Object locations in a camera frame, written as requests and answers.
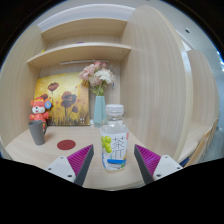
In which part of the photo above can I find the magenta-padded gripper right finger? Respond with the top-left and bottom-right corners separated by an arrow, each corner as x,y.
134,144 -> 184,185

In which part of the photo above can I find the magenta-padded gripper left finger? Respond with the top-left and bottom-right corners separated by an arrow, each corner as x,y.
45,144 -> 95,187

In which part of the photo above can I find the clear drink bottle white label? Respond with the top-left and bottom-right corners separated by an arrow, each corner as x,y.
99,103 -> 130,173

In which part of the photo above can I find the flat round red coaster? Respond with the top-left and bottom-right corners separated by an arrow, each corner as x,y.
56,139 -> 77,151

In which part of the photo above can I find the grey mug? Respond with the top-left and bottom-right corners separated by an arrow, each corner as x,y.
27,120 -> 48,146

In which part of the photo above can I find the yellow poppy flower painting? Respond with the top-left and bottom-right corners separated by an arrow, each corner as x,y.
33,72 -> 91,127

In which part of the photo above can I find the red plush toy figure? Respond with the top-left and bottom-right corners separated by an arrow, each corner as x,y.
28,96 -> 53,130

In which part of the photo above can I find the pink white flower bouquet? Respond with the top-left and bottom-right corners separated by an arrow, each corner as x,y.
78,60 -> 117,97

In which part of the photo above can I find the white light bar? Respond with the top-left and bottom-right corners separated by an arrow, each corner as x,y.
59,59 -> 101,66

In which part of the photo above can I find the wooden desk shelf unit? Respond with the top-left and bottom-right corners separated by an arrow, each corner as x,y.
27,17 -> 133,69

